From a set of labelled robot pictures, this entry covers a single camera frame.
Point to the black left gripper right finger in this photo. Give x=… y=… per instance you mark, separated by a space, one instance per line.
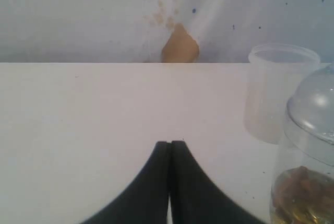
x=194 y=197

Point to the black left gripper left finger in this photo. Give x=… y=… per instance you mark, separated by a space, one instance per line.
x=146 y=199

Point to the clear plastic dome lid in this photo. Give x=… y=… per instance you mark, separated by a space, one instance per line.
x=311 y=105

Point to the clear plastic measuring cup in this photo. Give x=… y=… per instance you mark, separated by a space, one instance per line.
x=299 y=148

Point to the frosted translucent plastic container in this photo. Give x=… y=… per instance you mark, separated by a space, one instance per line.
x=275 y=72

